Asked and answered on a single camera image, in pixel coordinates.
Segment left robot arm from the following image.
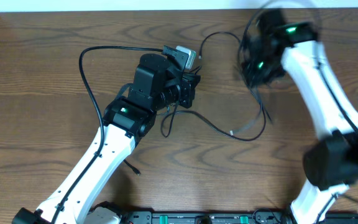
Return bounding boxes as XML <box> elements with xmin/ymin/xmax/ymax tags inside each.
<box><xmin>12</xmin><ymin>46</ymin><xmax>200</xmax><ymax>223</ymax></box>

